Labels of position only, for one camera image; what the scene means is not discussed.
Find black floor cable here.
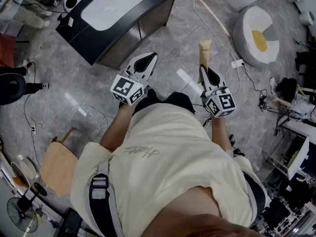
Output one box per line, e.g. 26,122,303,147
242,63,269,101

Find wooden stool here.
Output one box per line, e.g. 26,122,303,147
39,126,80,197

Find black grey harness strap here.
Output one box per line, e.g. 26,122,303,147
243,171,270,228
88,157,124,237

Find white grey beanbag chair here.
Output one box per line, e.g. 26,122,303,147
232,5,280,68

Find black equipment case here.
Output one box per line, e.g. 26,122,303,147
59,207,83,237

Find black clothing pile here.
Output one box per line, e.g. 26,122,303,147
275,77,298,103

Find person's neck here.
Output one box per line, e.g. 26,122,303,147
145,185,263,237

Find black and white dispenser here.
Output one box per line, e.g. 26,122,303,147
58,13,75,29

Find yellow cushion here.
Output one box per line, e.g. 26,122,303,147
251,30,269,53

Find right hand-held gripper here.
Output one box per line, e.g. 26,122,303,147
199,65,237,119

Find black floor fan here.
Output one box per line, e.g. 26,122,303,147
6,197,40,234

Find long white floor cable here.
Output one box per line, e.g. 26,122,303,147
182,0,244,97

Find beige tube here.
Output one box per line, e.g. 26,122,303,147
197,39,213,84

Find person's right forearm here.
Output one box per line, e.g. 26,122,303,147
209,116,235,156

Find white sneaker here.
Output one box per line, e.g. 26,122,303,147
269,77,278,95

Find metal wire rack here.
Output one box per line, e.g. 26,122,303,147
262,130,292,173

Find black vanity cabinet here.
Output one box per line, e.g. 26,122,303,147
55,0,180,70

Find white cabinet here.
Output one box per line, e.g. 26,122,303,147
287,121,311,182

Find person's left forearm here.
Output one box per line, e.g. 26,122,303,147
100,103,136,153

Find person's cream shirt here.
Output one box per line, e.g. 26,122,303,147
70,102,271,232

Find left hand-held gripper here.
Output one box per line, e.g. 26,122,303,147
110,52,158,106

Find black round stand base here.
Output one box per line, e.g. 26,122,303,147
34,182,48,197

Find person's black trousers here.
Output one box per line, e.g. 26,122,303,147
133,87,196,116

